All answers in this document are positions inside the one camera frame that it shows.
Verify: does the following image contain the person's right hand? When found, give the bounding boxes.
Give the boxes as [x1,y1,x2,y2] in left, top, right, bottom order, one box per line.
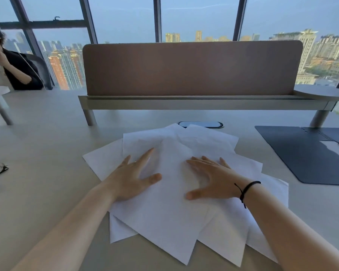
[185,156,244,201]

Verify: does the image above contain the person's left hand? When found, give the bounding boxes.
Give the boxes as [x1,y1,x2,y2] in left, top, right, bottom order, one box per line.
[103,148,162,202]

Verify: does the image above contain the single white paper sheet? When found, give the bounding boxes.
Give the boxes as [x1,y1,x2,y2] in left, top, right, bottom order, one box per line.
[111,138,219,266]

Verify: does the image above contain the person's right forearm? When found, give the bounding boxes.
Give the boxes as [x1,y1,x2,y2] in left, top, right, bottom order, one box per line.
[237,180,339,271]

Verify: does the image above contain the person's left forearm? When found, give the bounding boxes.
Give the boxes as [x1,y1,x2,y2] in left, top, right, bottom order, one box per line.
[10,179,119,271]

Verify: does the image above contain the pile of white papers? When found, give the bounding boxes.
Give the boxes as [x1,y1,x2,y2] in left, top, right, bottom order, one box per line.
[82,123,289,268]

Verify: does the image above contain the grey desk shelf riser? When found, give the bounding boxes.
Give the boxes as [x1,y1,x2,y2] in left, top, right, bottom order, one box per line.
[78,84,339,128]

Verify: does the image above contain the dark blue desk mat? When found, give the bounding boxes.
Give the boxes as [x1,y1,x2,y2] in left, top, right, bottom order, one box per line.
[255,126,339,186]

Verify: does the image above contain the brown desk divider panel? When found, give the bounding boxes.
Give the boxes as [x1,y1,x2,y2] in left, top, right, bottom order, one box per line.
[82,40,303,96]

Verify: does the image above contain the small white paper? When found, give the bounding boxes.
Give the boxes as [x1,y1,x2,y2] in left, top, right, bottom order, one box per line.
[319,140,339,161]

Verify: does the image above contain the city buildings outside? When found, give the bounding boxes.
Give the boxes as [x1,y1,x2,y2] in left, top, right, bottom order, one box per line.
[3,29,339,116]

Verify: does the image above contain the grey office chair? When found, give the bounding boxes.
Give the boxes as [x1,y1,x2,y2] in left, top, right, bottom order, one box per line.
[23,53,55,90]

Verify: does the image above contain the black oval cable grommet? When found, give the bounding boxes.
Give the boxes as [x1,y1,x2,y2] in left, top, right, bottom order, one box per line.
[177,121,224,129]

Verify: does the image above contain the black cord wrist bracelet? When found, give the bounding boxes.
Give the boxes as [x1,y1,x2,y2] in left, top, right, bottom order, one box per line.
[234,181,262,209]

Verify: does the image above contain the dark window frame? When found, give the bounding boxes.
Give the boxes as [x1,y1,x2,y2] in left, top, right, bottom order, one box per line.
[0,0,339,91]

